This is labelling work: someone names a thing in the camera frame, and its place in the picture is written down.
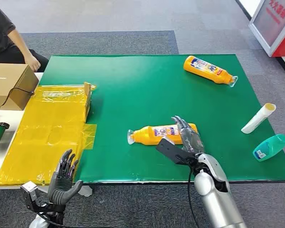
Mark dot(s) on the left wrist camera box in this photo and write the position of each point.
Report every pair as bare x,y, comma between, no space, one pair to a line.
30,191

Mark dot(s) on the dark grey carpet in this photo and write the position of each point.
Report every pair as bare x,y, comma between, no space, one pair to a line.
102,42

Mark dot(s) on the white and red display stand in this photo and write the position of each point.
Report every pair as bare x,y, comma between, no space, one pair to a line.
274,26

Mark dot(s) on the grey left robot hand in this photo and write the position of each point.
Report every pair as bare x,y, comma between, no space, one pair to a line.
60,185

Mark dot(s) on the yellow taped cardboard box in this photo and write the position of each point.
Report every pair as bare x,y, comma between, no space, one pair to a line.
45,135

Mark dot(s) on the brown cardboard box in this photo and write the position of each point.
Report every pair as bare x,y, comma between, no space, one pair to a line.
11,85

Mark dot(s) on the green table mat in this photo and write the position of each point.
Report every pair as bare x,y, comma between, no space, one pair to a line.
156,110

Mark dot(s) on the black right wrist camera bracket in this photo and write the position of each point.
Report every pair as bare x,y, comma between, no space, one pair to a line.
174,152

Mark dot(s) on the person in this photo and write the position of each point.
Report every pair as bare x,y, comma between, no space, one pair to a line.
7,37

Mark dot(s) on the teal plastic bottle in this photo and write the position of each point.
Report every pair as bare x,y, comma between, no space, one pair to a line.
270,147

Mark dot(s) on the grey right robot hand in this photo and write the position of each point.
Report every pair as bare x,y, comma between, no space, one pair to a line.
190,137

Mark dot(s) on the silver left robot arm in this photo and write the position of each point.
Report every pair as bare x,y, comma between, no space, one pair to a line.
44,217

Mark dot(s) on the orange bottle with blue label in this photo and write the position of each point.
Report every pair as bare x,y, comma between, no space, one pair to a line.
154,134
208,70

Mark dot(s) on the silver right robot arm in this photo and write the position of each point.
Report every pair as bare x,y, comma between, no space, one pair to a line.
216,193

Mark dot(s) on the white tube with yellow cap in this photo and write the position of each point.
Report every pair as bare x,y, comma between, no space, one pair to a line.
258,118

